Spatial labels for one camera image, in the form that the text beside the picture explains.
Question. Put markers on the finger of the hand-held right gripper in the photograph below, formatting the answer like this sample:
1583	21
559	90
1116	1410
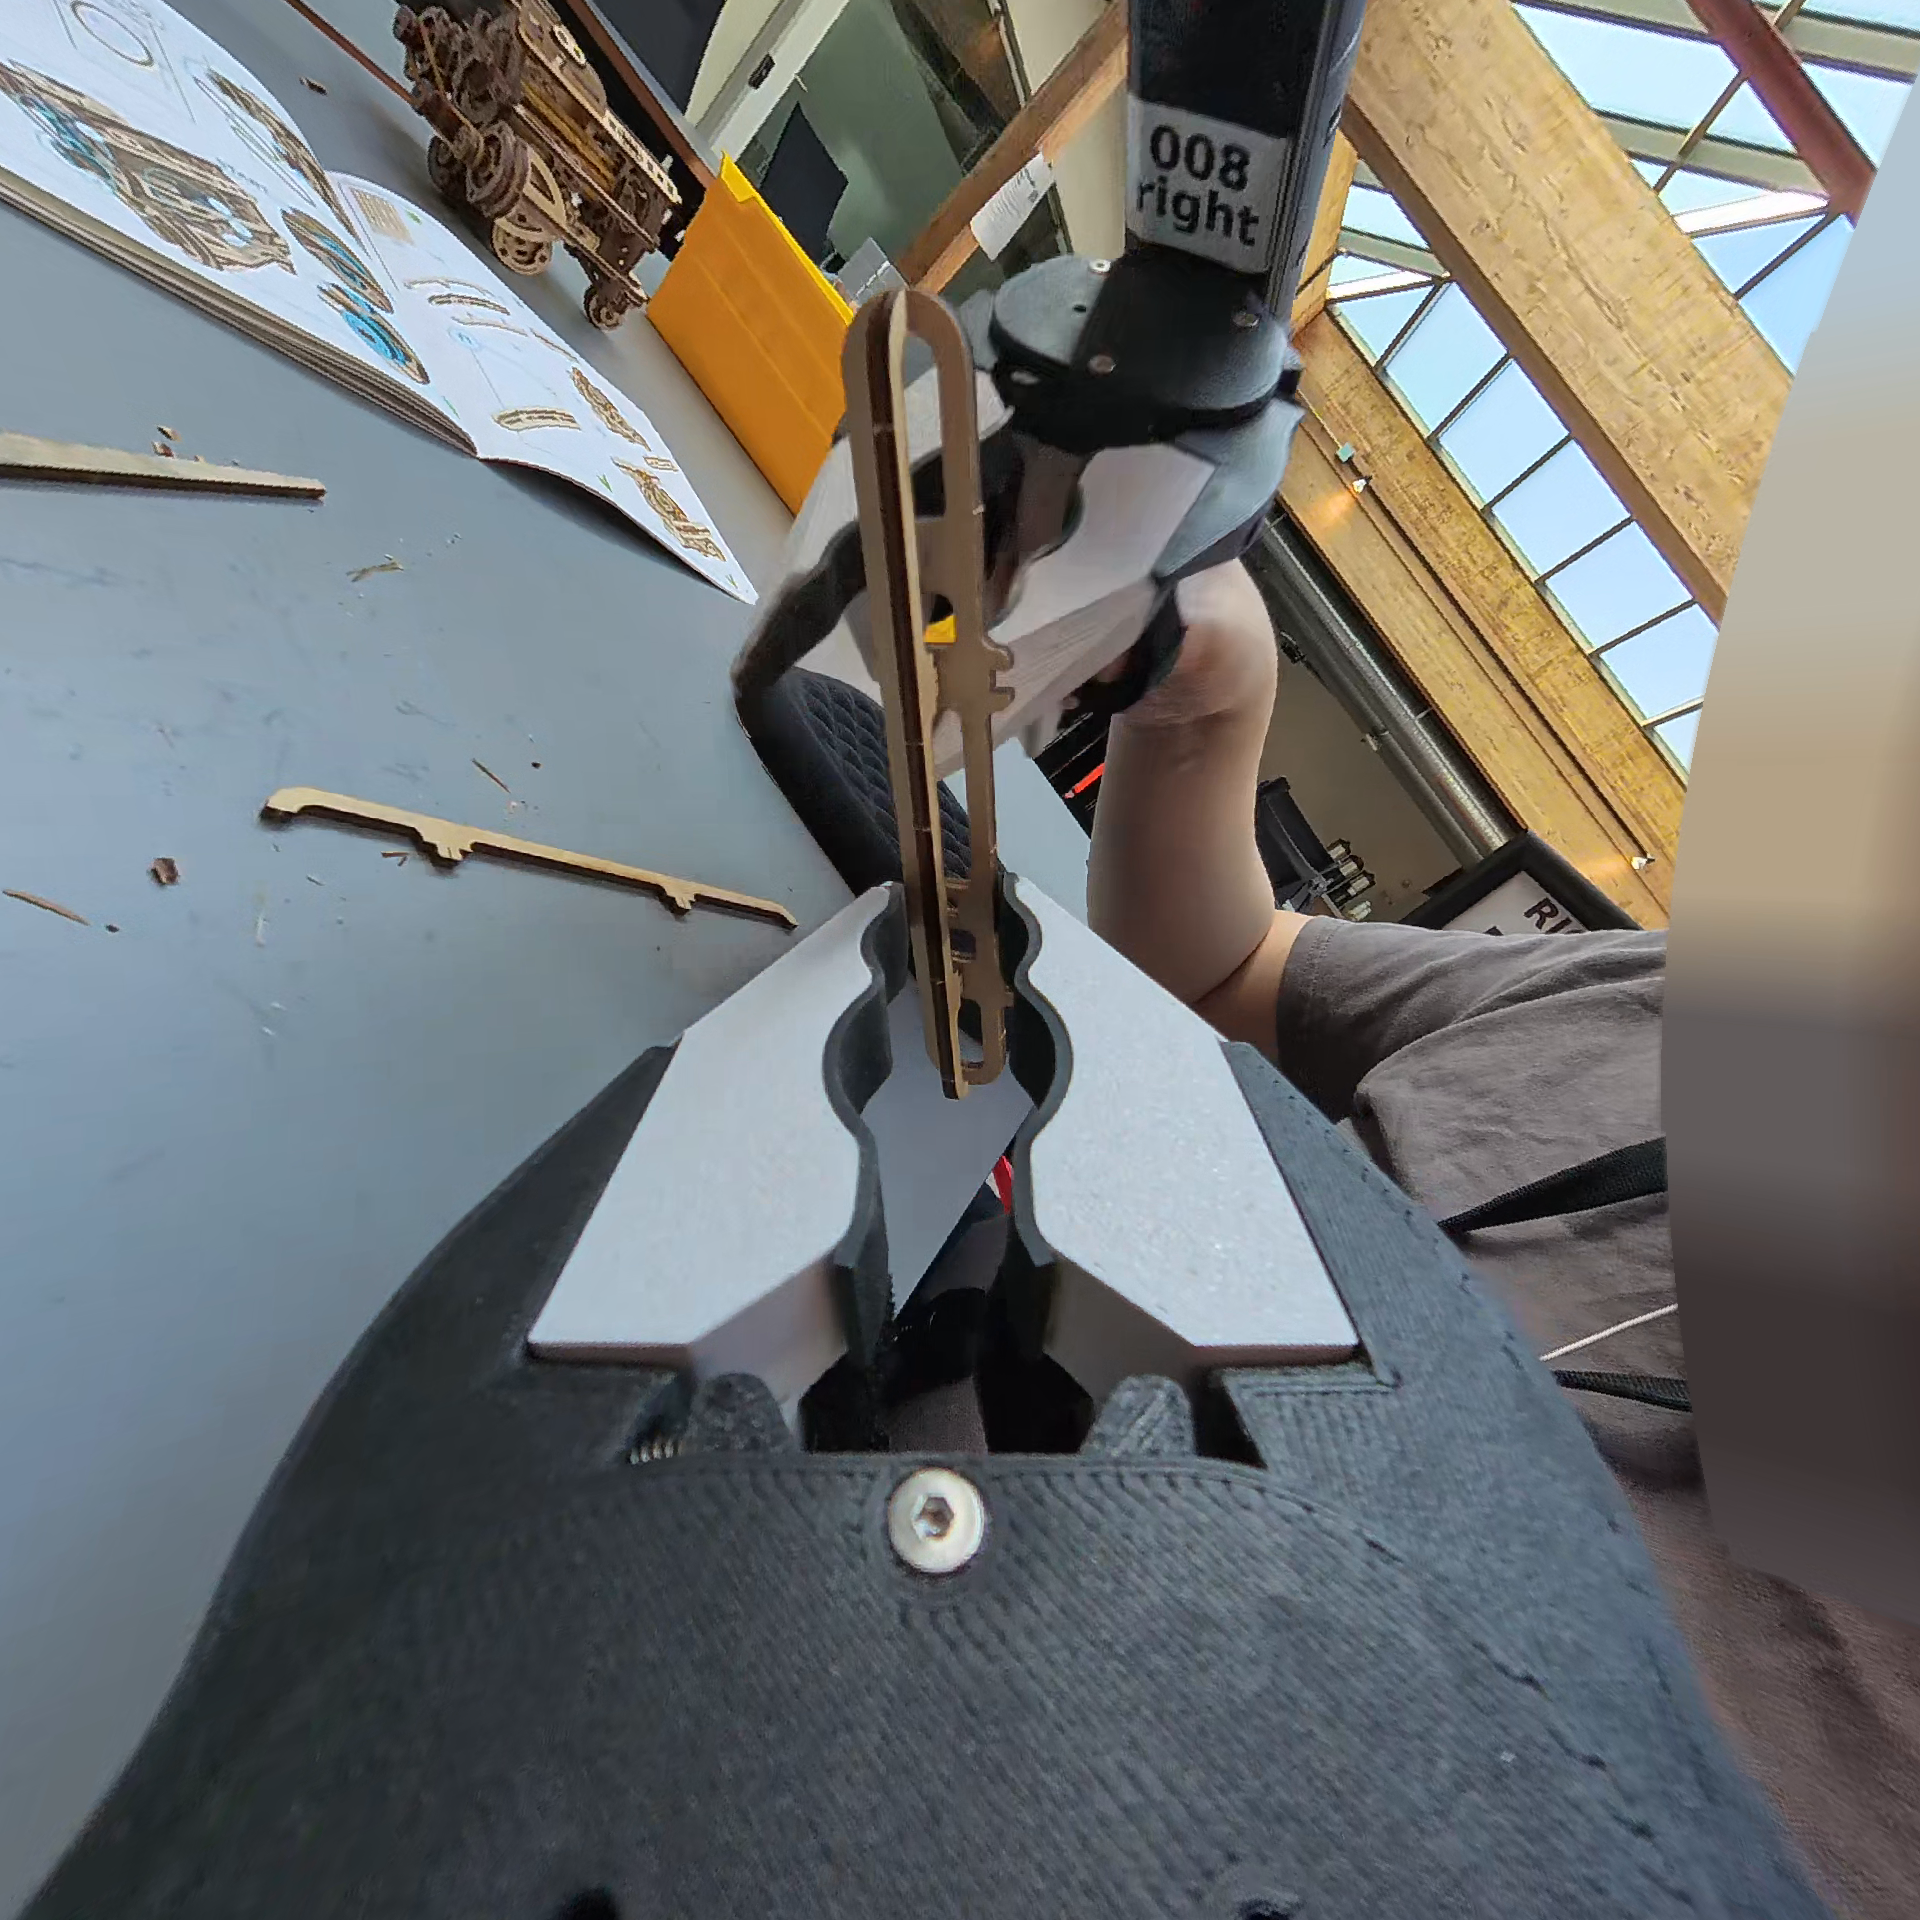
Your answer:
820	556
1110	556

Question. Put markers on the long wooden strip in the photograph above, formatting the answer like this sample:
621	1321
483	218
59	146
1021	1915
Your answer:
150	468

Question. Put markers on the yellow plastic bin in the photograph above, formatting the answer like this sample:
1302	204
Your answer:
751	345

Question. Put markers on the metal duct pipe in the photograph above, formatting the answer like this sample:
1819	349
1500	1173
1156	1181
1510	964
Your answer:
1381	675

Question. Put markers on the black quilted pad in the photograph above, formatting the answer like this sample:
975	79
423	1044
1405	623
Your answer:
839	764

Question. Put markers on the open instruction booklet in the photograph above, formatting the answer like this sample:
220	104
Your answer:
436	345

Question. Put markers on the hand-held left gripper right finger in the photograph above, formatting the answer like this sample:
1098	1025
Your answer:
1186	1201

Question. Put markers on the person's right forearm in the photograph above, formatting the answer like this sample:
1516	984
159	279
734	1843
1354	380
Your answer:
1172	869

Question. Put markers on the person's grey shirt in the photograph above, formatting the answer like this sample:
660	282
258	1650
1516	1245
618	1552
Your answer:
1500	1079

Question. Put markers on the slotted wooden model part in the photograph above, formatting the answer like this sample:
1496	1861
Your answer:
887	600

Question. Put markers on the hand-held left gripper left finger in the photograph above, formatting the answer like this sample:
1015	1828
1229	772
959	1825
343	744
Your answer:
704	1201

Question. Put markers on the notched wooden strip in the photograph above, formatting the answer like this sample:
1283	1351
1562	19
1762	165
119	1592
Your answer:
991	668
525	855

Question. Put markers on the person's right hand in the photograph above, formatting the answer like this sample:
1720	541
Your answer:
1224	652

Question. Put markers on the wooden model vehicle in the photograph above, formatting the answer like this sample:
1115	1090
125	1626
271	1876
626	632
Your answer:
525	135

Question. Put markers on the black framed sign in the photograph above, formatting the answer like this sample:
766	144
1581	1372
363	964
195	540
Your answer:
1516	901

